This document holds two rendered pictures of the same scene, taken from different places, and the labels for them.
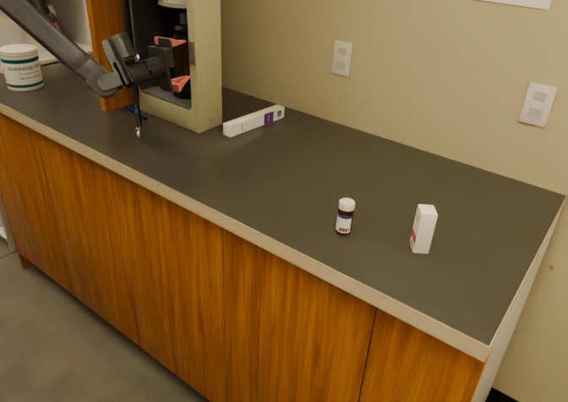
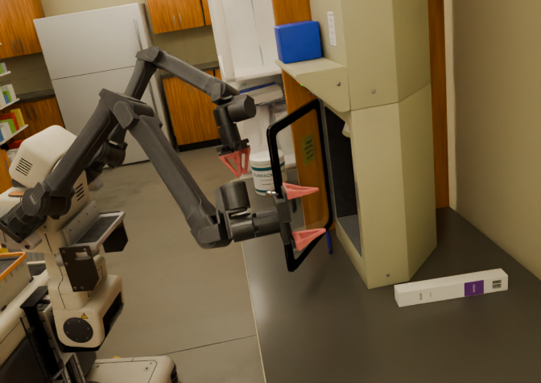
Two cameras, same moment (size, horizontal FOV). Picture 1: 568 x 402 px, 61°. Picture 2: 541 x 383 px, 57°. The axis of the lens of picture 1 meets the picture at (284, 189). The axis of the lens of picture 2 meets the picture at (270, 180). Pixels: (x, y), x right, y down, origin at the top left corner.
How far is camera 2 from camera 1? 74 cm
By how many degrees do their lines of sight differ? 46
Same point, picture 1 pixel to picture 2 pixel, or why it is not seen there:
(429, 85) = not seen: outside the picture
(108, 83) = (208, 236)
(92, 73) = (197, 223)
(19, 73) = (260, 179)
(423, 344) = not seen: outside the picture
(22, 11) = (157, 156)
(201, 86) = (370, 234)
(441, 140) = not seen: outside the picture
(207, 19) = (377, 154)
